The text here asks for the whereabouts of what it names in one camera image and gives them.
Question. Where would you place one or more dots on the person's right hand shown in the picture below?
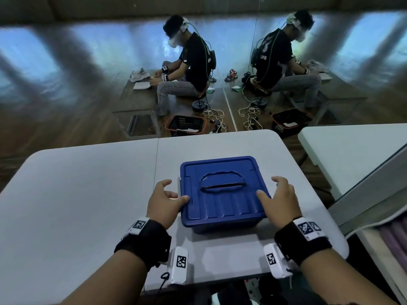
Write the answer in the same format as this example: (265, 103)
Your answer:
(283, 203)

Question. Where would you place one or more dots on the person's left hand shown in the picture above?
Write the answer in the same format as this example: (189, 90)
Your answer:
(165, 206)

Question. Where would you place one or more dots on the blue bin lid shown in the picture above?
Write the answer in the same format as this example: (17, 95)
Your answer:
(222, 200)

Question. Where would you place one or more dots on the blue plastic bin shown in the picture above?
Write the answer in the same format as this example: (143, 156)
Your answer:
(222, 226)

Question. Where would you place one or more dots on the person's right forearm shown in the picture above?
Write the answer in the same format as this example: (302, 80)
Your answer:
(340, 279)

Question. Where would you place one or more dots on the person's left forearm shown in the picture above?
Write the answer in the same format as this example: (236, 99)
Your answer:
(108, 279)

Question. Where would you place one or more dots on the person's black chest harness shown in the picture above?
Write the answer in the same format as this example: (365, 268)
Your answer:
(254, 292)

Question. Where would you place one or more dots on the black wristband with white markers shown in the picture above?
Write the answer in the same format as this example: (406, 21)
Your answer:
(300, 241)
(146, 241)

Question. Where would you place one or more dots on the grey metal beam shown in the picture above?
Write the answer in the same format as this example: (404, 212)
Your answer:
(365, 193)

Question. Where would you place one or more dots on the black basket orange rim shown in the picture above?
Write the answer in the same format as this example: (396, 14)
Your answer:
(186, 125)

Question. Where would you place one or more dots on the red-seat stool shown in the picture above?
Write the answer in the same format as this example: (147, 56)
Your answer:
(199, 105)

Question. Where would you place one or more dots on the low wooden table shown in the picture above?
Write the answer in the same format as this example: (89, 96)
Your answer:
(140, 101)

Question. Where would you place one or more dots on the white shelf board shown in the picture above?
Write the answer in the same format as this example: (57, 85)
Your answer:
(381, 260)

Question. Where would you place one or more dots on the purple rolled mat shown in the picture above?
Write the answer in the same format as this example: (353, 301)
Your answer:
(392, 241)
(401, 228)

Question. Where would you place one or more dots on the white towel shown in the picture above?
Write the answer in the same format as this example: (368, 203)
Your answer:
(138, 75)
(141, 86)

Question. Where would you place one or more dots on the brown sandal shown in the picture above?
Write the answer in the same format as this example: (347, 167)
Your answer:
(231, 76)

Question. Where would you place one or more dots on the white head-mounted headset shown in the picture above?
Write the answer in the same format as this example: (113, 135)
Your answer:
(174, 40)

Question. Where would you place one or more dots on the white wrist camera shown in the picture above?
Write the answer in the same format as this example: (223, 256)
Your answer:
(179, 265)
(275, 260)

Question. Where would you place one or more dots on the large wall mirror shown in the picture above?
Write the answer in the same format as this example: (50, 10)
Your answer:
(349, 44)

